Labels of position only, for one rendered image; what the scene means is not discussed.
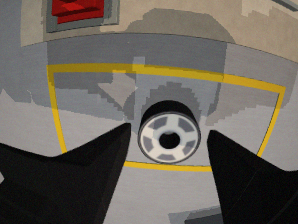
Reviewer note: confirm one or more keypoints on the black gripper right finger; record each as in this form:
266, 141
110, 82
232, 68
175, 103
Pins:
251, 190

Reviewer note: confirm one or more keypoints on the black tyre wheel with grey hub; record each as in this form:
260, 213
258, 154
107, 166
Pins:
168, 148

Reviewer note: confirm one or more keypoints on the yellow marked area outline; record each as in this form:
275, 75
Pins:
162, 70

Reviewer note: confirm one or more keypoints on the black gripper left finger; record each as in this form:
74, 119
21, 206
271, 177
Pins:
81, 181

